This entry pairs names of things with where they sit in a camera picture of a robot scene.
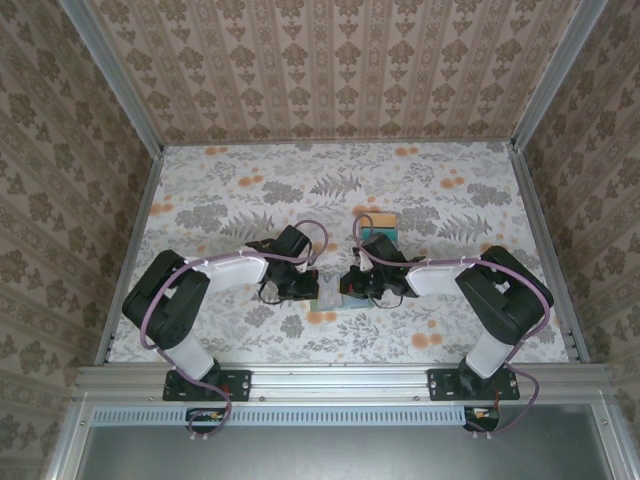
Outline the right lower aluminium frame rail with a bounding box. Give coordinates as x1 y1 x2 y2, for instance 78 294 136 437
592 399 634 480

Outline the right aluminium corner post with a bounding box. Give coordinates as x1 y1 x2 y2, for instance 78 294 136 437
510 0 610 154

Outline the green card holder wallet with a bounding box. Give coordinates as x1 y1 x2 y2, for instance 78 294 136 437
308 272 374 312

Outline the thin aluminium wall-side rail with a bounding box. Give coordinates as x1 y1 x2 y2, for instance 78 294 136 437
160 135 516 149

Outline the pale grey printed card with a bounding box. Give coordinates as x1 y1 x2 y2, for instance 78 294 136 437
319 273 342 310

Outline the grey metal sheet panel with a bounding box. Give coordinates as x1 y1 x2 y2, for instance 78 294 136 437
77 424 619 480

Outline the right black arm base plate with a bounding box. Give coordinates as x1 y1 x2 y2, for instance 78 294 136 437
427 368 521 402

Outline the right black connector board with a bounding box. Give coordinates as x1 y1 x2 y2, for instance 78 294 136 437
463 405 501 432

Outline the left lower aluminium frame rail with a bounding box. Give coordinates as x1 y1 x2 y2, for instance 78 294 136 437
42 394 91 480

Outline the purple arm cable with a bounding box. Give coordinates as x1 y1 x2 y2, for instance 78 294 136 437
139 219 330 442
352 213 556 437

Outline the black connector board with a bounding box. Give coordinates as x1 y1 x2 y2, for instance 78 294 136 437
463 405 501 432
185 407 227 434

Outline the stack of coloured sponges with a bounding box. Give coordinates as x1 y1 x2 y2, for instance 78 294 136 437
359 212 401 245

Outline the aluminium side rail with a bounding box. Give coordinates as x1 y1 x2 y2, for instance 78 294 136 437
507 142 592 364
93 147 166 365

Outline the left aluminium side rail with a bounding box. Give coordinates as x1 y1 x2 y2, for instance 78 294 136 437
93 147 166 365

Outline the right aluminium side rail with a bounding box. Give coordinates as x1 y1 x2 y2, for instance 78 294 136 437
507 142 592 364

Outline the left thin black cable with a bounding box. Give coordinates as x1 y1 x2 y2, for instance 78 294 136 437
257 279 294 305

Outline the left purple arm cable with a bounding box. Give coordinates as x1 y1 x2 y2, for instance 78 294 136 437
139 219 330 442

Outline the aluminium frame rail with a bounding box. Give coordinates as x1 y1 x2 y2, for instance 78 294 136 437
592 399 634 480
42 394 91 480

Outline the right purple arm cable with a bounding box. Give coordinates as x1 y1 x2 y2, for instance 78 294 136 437
352 213 556 437

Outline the long aluminium table edge rail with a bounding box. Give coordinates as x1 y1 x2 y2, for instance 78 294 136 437
74 364 609 401

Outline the grey slotted cable duct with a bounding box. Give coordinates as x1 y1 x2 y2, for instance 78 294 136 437
92 405 474 427

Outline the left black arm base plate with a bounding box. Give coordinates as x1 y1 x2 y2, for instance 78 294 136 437
163 368 252 402

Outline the left black connector board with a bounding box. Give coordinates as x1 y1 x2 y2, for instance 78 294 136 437
185 407 227 434

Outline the left aluminium corner post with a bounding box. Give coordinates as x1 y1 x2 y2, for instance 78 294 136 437
58 0 166 157

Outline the aluminium corner post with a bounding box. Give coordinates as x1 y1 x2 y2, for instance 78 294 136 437
510 0 610 154
58 0 166 157

